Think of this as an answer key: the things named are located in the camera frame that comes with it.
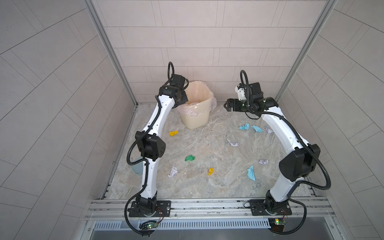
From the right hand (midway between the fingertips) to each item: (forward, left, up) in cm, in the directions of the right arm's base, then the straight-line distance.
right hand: (229, 104), depth 82 cm
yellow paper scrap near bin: (-1, +36, -23) cm, 43 cm away
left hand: (+9, +25, -1) cm, 26 cm away
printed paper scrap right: (-24, -19, -25) cm, 39 cm away
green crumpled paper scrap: (-19, +24, -24) cm, 39 cm away
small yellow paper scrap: (-27, +13, -25) cm, 39 cm away
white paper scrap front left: (-26, +33, -24) cm, 49 cm away
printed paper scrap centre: (-11, -4, -25) cm, 28 cm away
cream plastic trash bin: (+6, +21, -22) cm, 31 cm away
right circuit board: (-53, -15, -27) cm, 61 cm away
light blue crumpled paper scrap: (+2, -15, -24) cm, 29 cm away
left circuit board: (-50, +43, -23) cm, 70 cm away
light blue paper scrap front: (-30, -9, -24) cm, 39 cm away
